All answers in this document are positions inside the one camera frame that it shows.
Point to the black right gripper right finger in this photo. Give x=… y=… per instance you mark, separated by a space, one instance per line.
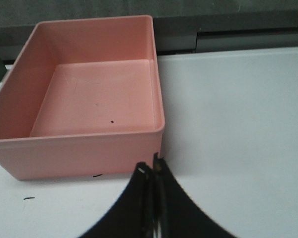
x=177 y=214

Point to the grey stone countertop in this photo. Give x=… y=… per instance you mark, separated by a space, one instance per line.
x=28 y=12

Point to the pink plastic bin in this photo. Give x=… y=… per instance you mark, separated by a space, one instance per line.
x=82 y=98

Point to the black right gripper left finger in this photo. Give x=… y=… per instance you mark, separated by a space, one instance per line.
x=131 y=216

